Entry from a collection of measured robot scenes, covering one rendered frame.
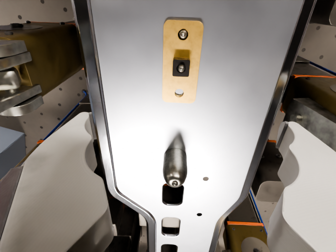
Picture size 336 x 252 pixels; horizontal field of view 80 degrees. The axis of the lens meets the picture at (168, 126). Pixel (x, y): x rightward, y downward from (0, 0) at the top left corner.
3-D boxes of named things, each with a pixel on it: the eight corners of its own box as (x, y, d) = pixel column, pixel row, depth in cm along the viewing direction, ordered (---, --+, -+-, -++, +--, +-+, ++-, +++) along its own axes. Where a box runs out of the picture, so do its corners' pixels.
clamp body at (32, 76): (124, 43, 49) (40, 109, 19) (84, 41, 49) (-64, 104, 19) (122, 12, 46) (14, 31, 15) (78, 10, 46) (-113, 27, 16)
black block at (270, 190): (255, 118, 58) (313, 205, 33) (220, 116, 59) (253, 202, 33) (260, 101, 56) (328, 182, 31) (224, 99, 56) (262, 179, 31)
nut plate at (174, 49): (194, 102, 23) (195, 107, 22) (162, 101, 23) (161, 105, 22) (204, 21, 19) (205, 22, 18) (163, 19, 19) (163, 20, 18)
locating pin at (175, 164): (185, 159, 30) (187, 195, 24) (163, 158, 30) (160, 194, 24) (187, 141, 28) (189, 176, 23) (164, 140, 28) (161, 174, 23)
